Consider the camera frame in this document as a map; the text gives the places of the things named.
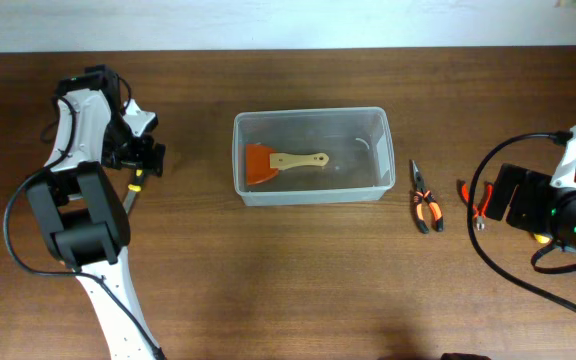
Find red black cutting pliers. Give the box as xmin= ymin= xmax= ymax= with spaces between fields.
xmin=458 ymin=180 xmax=494 ymax=231

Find orange scraper wooden handle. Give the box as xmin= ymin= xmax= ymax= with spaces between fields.
xmin=245 ymin=144 xmax=330 ymax=186

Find orange black needle-nose pliers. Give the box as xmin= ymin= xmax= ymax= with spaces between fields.
xmin=410 ymin=160 xmax=444 ymax=234

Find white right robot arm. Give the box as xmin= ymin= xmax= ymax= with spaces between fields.
xmin=468 ymin=125 xmax=576 ymax=313

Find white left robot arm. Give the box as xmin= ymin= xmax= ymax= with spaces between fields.
xmin=16 ymin=65 xmax=166 ymax=359

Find clear plastic container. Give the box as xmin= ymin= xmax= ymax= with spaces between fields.
xmin=232 ymin=107 xmax=396 ymax=206

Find yellow black screwdriver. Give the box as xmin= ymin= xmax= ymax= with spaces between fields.
xmin=533 ymin=233 xmax=552 ymax=244

